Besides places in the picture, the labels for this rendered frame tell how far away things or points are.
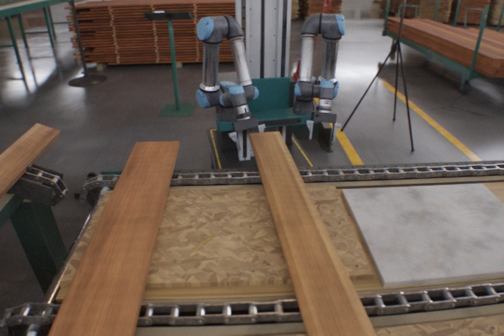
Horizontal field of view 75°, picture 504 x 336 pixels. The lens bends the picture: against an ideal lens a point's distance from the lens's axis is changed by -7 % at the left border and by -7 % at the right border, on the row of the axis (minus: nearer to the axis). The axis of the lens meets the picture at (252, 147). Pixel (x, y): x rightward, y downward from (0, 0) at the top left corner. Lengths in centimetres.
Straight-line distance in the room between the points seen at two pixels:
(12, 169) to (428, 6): 1275
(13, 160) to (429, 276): 156
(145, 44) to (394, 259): 583
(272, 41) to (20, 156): 157
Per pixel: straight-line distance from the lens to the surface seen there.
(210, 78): 202
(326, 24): 209
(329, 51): 215
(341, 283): 99
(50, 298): 121
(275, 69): 238
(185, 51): 627
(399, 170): 158
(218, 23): 192
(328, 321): 91
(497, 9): 1463
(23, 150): 171
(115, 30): 648
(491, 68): 529
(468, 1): 1401
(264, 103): 235
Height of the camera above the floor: 161
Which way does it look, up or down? 28 degrees down
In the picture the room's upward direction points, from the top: straight up
